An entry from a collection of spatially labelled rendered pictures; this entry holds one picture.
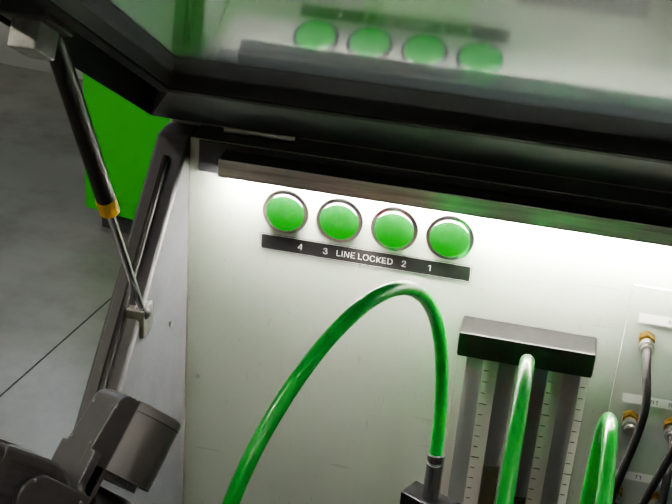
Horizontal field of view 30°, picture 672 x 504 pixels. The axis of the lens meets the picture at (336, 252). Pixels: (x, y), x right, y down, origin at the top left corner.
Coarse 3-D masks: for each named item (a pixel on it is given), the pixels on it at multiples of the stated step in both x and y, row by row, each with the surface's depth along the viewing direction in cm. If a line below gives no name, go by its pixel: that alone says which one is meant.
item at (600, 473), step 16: (608, 416) 111; (608, 432) 108; (592, 448) 120; (608, 448) 106; (592, 464) 121; (608, 464) 105; (592, 480) 122; (608, 480) 104; (592, 496) 123; (608, 496) 103
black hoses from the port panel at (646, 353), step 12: (648, 360) 128; (648, 372) 128; (648, 384) 128; (648, 396) 128; (648, 408) 128; (636, 432) 129; (636, 444) 130; (624, 456) 131; (624, 468) 132; (660, 468) 131; (660, 480) 131; (648, 492) 133; (660, 492) 131
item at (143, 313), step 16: (64, 48) 100; (64, 64) 101; (64, 80) 102; (64, 96) 103; (80, 96) 104; (80, 112) 105; (80, 128) 106; (80, 144) 108; (96, 144) 109; (96, 160) 110; (96, 176) 111; (96, 192) 113; (112, 192) 114; (112, 208) 115; (112, 224) 117; (128, 256) 121; (128, 272) 122; (144, 304) 128; (144, 320) 128; (144, 336) 129
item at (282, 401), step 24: (384, 288) 113; (408, 288) 116; (360, 312) 110; (432, 312) 122; (336, 336) 107; (432, 336) 126; (312, 360) 106; (288, 384) 104; (264, 432) 103; (432, 432) 134; (432, 456) 135; (240, 480) 102
